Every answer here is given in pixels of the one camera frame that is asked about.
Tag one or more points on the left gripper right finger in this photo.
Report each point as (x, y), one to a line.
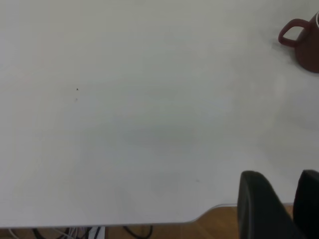
(309, 199)

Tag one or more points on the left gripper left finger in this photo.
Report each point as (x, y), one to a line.
(259, 211)

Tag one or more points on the red ceramic mug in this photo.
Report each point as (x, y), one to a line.
(307, 49)

